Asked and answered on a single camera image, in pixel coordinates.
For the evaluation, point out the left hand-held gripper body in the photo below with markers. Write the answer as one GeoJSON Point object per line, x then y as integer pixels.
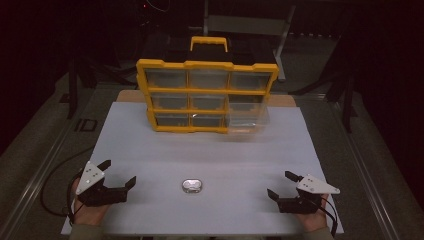
{"type": "Point", "coordinates": [89, 178]}

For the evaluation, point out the aluminium rail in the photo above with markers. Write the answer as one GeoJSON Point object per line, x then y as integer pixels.
{"type": "Point", "coordinates": [40, 173]}
{"type": "Point", "coordinates": [366, 166]}

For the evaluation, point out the white table sheet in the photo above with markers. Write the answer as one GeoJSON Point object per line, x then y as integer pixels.
{"type": "Point", "coordinates": [206, 156]}

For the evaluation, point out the person's left hand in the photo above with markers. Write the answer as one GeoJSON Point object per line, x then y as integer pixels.
{"type": "Point", "coordinates": [88, 214]}

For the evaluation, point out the person's right hand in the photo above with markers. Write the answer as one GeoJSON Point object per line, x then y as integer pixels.
{"type": "Point", "coordinates": [313, 221]}

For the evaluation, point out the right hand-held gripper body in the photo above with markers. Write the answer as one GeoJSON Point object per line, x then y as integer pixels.
{"type": "Point", "coordinates": [315, 186]}

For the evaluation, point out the clear plastic drawer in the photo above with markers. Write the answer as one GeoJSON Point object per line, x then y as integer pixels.
{"type": "Point", "coordinates": [247, 116]}

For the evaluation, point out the yellow drawer organizer cabinet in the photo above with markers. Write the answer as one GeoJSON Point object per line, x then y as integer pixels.
{"type": "Point", "coordinates": [186, 90]}

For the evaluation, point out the black stand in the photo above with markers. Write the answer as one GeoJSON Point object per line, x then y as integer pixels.
{"type": "Point", "coordinates": [73, 86]}
{"type": "Point", "coordinates": [343, 83]}

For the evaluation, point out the small silver metal piece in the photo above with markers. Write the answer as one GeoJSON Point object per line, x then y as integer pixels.
{"type": "Point", "coordinates": [192, 186]}

